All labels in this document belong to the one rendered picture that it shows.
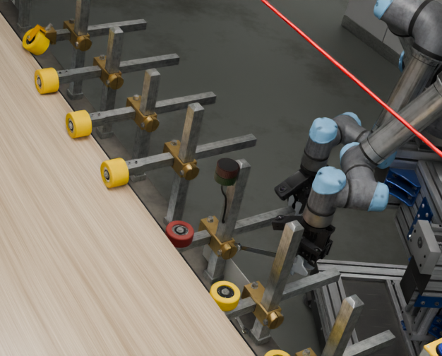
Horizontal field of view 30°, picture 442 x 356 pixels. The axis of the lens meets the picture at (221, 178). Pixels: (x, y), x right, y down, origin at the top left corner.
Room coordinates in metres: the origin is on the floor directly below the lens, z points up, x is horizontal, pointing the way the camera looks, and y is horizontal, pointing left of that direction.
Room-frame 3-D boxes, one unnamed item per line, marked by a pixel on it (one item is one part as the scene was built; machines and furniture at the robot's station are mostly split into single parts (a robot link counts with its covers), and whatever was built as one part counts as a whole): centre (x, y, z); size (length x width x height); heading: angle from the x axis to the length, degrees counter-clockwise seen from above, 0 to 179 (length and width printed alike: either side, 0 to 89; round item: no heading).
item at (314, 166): (2.03, -0.26, 1.04); 0.08 x 0.08 x 0.05
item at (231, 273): (1.79, -0.08, 0.75); 0.26 x 0.01 x 0.10; 40
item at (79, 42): (2.57, 0.62, 0.94); 0.14 x 0.06 x 0.05; 40
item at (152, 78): (2.17, 0.28, 0.89); 0.04 x 0.04 x 0.48; 40
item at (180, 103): (2.23, 0.28, 0.95); 0.50 x 0.04 x 0.04; 130
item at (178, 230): (1.74, 0.08, 0.85); 0.08 x 0.08 x 0.11
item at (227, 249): (1.81, -0.03, 0.84); 0.14 x 0.06 x 0.05; 40
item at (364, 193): (1.71, -0.36, 1.21); 0.11 x 0.11 x 0.08; 11
